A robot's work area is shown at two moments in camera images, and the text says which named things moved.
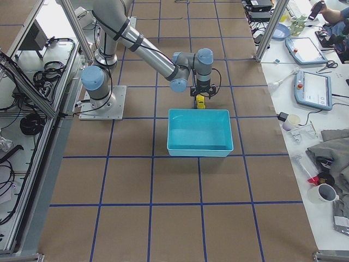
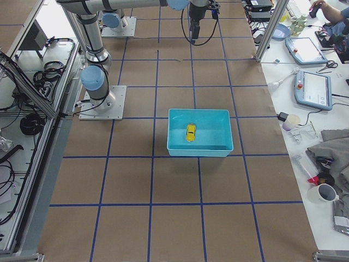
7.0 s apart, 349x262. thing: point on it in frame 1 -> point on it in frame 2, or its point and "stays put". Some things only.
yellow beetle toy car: [200, 102] -> [190, 135]
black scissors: [330, 64] stays put
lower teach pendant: [313, 90] stays put
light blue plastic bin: [199, 132] stays put
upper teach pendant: [304, 51] stays put
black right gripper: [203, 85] -> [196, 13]
